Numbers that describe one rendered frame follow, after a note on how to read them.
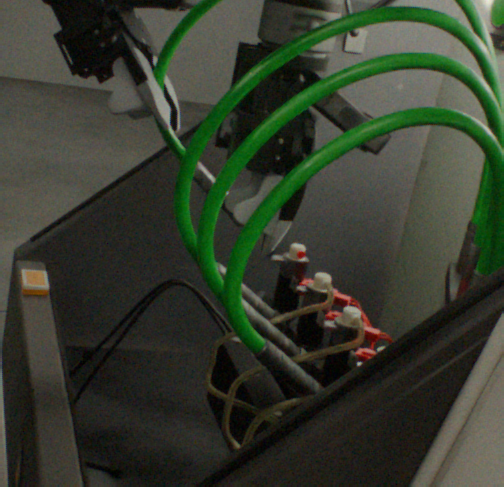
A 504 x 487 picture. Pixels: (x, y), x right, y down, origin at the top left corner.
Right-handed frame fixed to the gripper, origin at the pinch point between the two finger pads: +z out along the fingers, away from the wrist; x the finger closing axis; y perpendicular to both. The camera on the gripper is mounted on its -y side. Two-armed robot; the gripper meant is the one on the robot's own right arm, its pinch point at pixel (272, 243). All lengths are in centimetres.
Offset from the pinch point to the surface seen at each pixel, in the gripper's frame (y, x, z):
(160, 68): 11.8, -13.8, -14.0
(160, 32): -115, -647, 61
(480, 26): -17.8, -1.4, -25.3
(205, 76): -157, -649, 90
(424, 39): -26.8, -31.0, -20.5
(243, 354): 0.4, -0.6, 13.2
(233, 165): 10.9, 16.6, -12.0
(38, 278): 20.7, -21.8, 15.0
